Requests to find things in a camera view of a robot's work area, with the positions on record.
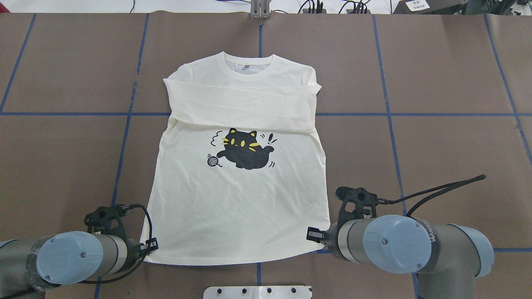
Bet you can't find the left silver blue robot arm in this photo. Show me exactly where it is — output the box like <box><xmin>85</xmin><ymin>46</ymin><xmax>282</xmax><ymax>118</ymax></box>
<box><xmin>0</xmin><ymin>231</ymin><xmax>158</xmax><ymax>299</ymax></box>

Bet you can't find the white camera pedestal column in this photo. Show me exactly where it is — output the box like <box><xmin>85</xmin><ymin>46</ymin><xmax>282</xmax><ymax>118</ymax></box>
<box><xmin>203</xmin><ymin>285</ymin><xmax>313</xmax><ymax>299</ymax></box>

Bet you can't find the aluminium frame post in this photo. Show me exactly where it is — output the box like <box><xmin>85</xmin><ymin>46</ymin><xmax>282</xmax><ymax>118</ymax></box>
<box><xmin>249</xmin><ymin>0</ymin><xmax>271</xmax><ymax>20</ymax></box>

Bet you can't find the cream long-sleeve cat shirt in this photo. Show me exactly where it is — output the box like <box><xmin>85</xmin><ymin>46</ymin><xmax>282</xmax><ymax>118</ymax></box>
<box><xmin>140</xmin><ymin>52</ymin><xmax>330</xmax><ymax>266</ymax></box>

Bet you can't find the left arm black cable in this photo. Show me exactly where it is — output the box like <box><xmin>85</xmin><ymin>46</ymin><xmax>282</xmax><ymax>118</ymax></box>
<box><xmin>79</xmin><ymin>203</ymin><xmax>153</xmax><ymax>284</ymax></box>

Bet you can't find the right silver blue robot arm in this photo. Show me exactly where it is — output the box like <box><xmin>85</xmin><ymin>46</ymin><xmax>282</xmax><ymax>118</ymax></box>
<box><xmin>306</xmin><ymin>215</ymin><xmax>495</xmax><ymax>299</ymax></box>

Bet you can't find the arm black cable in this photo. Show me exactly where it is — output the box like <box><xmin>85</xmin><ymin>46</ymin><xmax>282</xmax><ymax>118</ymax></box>
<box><xmin>79</xmin><ymin>203</ymin><xmax>153</xmax><ymax>284</ymax></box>
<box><xmin>387</xmin><ymin>174</ymin><xmax>487</xmax><ymax>218</ymax></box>

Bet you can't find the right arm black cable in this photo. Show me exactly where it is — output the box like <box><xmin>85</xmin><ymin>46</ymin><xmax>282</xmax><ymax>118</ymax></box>
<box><xmin>387</xmin><ymin>174</ymin><xmax>487</xmax><ymax>218</ymax></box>

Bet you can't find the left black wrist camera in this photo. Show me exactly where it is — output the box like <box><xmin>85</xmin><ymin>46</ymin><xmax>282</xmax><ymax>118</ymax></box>
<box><xmin>84</xmin><ymin>204</ymin><xmax>145</xmax><ymax>239</ymax></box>

